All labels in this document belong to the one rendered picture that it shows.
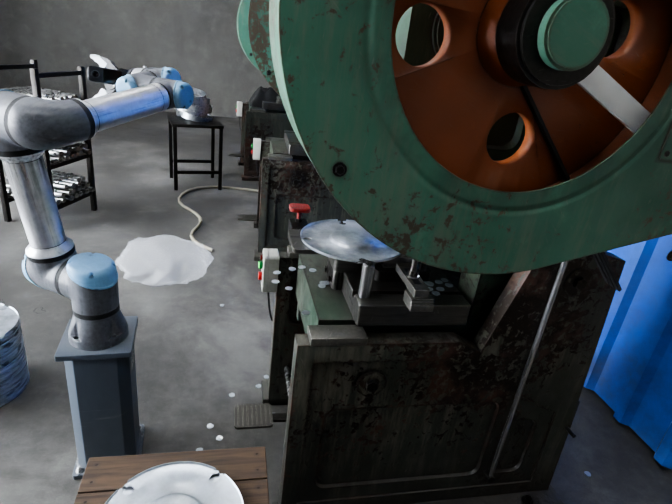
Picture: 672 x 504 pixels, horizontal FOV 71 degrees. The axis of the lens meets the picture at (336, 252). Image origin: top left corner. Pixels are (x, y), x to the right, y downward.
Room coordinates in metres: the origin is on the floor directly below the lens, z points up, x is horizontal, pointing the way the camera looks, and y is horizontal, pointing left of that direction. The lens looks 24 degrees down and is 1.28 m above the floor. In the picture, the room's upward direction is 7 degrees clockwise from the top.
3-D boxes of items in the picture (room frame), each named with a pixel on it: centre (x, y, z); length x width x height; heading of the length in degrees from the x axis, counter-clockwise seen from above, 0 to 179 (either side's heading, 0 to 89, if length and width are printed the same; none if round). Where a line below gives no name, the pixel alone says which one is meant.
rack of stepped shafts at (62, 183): (2.90, 1.92, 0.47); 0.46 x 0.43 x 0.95; 84
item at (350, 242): (1.22, -0.04, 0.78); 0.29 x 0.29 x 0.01
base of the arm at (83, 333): (1.09, 0.63, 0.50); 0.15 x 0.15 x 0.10
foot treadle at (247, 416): (1.22, -0.03, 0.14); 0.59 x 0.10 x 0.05; 104
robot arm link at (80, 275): (1.10, 0.64, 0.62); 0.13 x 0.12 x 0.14; 69
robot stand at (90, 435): (1.09, 0.63, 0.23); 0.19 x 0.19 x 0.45; 18
